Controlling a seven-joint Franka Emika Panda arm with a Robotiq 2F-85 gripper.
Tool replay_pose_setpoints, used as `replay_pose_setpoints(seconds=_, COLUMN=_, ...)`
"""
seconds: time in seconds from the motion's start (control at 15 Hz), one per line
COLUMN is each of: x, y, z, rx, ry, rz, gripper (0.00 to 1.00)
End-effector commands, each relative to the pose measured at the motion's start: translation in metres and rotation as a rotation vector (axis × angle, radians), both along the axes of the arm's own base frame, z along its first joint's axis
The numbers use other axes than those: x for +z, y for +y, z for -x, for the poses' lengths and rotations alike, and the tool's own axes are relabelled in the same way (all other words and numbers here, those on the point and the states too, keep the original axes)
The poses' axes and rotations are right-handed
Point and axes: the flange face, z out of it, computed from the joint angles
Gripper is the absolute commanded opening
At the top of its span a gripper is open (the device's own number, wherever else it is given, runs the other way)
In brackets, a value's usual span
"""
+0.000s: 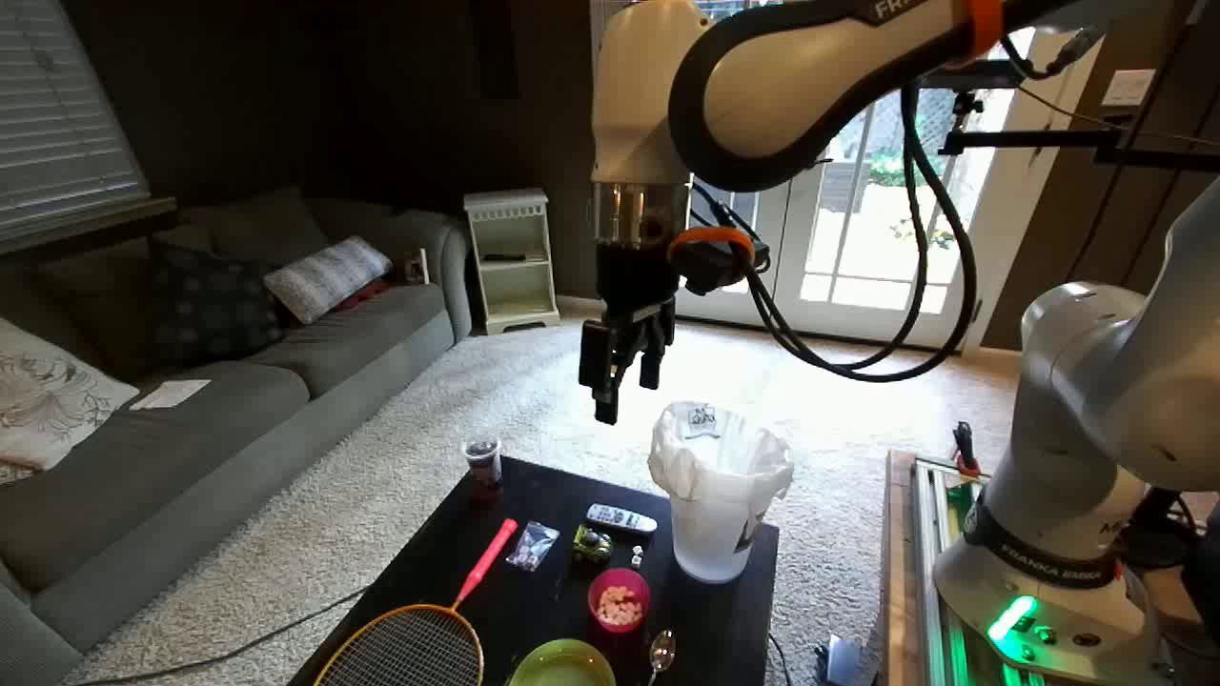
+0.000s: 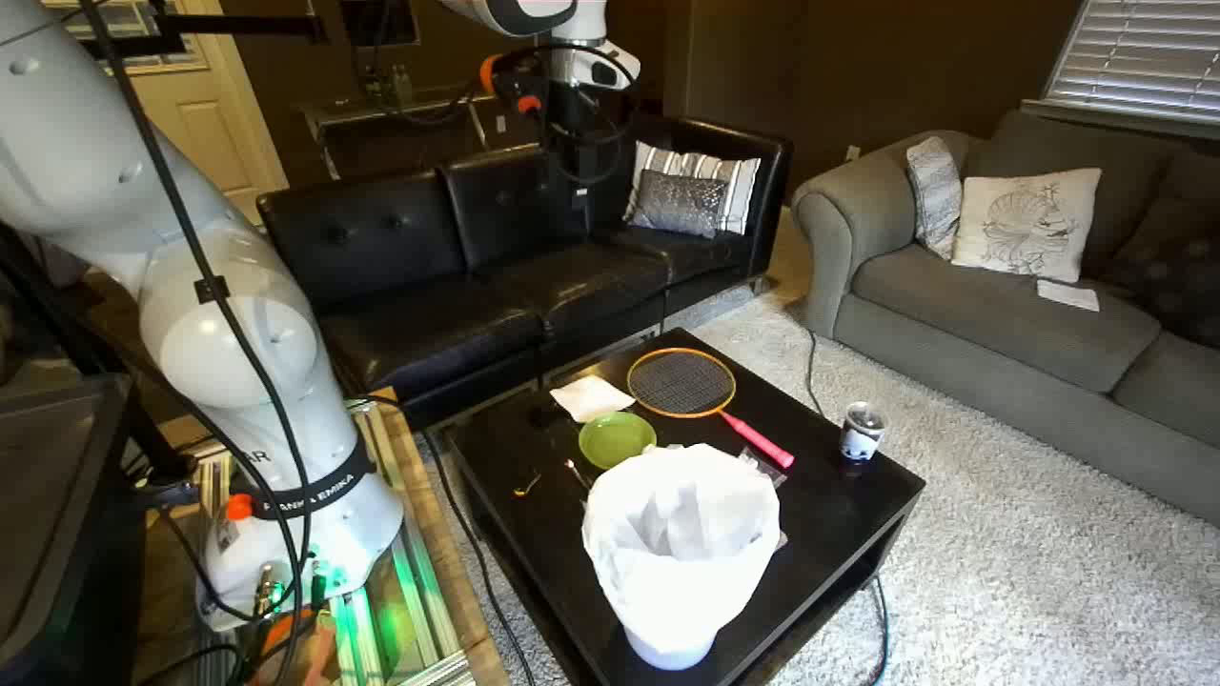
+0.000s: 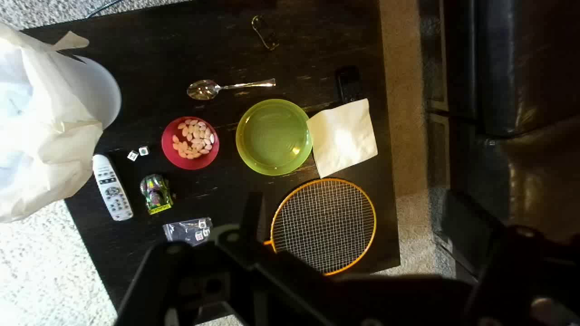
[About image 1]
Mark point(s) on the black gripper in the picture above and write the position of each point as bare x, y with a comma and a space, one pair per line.
639, 289

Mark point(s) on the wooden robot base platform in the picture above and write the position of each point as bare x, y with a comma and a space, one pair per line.
910, 573

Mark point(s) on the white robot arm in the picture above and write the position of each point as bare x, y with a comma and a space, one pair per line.
1117, 390

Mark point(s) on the white side shelf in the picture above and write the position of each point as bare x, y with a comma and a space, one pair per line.
512, 256

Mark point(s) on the grey remote control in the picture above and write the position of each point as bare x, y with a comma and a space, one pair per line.
618, 521

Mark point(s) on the small dark drink cup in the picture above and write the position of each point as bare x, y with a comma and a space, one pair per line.
480, 464

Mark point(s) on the small green object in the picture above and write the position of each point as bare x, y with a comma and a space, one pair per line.
590, 548

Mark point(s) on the clear plastic bag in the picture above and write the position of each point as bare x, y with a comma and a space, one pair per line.
531, 548

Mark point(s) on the black coffee table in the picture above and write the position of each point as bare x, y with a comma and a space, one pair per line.
721, 629

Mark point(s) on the pink bowl with snacks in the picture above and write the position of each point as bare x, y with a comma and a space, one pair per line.
618, 600

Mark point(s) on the white french doors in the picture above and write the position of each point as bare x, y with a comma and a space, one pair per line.
862, 230

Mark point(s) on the metal spoon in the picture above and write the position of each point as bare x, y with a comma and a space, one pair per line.
662, 655

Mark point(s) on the green plastic plate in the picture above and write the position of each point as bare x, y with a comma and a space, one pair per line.
562, 660

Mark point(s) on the white striped pillow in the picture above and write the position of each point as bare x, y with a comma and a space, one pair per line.
329, 275

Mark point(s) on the orange badminton racket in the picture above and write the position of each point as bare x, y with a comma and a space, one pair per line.
422, 642

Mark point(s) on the dark patterned pillow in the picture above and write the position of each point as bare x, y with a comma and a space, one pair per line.
208, 306

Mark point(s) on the white paper on sofa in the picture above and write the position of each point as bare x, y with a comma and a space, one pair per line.
169, 394

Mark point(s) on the grey sofa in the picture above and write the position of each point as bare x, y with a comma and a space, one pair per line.
99, 534

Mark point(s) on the white printed pillow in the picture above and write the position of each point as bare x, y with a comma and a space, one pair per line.
50, 402

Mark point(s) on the window blinds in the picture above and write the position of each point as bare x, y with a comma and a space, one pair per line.
61, 149

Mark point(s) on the black camera on stand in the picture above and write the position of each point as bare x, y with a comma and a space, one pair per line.
1103, 140

